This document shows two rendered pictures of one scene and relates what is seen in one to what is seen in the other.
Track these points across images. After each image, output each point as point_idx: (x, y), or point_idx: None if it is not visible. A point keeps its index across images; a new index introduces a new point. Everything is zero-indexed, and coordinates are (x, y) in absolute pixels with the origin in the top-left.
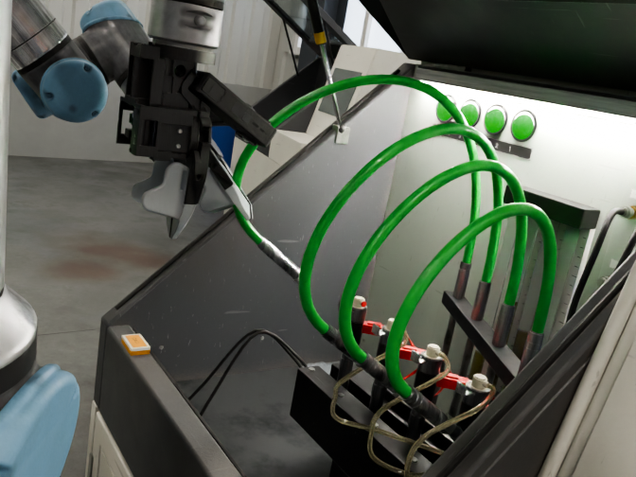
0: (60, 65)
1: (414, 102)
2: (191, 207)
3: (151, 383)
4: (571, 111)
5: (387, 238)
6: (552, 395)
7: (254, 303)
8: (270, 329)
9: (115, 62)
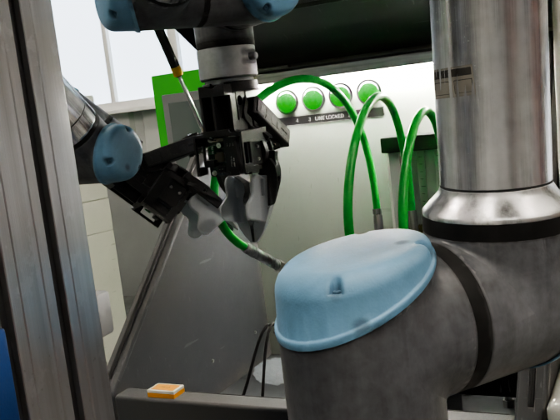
0: (111, 132)
1: None
2: (272, 207)
3: (224, 402)
4: (405, 68)
5: (265, 232)
6: None
7: (199, 329)
8: (215, 350)
9: None
